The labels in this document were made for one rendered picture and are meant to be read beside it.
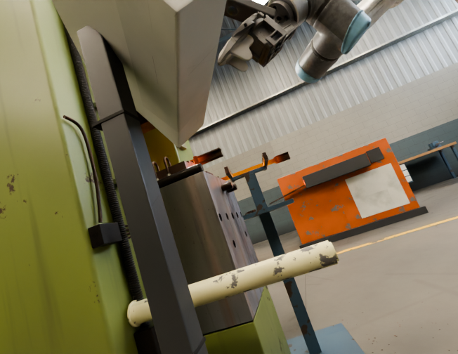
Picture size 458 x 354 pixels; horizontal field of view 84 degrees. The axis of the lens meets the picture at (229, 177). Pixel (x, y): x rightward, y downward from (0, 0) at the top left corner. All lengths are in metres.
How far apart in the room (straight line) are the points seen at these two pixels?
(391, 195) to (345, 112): 4.87
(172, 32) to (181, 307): 0.31
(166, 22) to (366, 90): 9.15
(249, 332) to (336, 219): 3.77
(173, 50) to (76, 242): 0.45
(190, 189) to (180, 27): 0.57
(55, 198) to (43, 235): 0.08
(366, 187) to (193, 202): 3.93
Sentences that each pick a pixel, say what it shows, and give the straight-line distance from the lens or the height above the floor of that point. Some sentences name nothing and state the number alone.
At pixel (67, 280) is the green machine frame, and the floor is 0.73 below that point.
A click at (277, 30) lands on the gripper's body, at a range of 0.65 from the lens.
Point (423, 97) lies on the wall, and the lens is 9.67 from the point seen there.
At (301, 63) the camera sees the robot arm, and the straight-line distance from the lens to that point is 0.86.
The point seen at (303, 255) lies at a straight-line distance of 0.52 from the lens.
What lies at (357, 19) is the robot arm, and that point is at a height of 1.08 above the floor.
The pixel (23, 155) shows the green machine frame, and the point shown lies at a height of 1.03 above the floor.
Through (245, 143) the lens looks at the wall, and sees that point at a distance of 8.92.
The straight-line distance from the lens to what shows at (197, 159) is 0.95.
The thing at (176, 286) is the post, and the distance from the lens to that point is 0.35.
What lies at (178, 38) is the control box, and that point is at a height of 0.92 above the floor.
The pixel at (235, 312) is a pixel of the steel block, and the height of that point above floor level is 0.50.
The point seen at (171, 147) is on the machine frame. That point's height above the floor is 1.18.
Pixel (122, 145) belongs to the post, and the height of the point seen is 0.88.
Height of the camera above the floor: 0.72
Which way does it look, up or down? 11 degrees up
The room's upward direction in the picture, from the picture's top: 19 degrees counter-clockwise
